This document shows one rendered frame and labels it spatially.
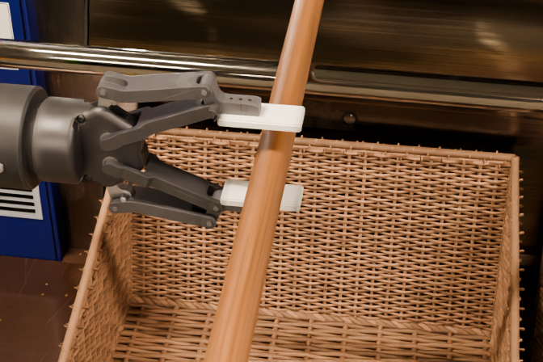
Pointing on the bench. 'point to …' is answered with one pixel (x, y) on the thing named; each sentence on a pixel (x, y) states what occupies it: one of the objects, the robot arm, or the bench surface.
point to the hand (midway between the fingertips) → (271, 157)
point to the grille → (20, 203)
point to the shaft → (267, 178)
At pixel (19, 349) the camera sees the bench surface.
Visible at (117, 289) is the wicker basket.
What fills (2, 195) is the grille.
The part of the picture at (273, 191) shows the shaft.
